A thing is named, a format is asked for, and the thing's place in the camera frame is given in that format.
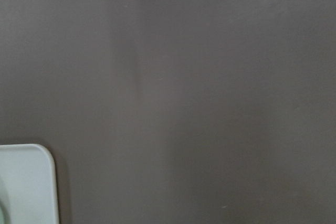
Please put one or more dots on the beige rabbit tray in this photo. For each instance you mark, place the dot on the beige rabbit tray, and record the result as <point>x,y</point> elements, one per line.
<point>28,184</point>

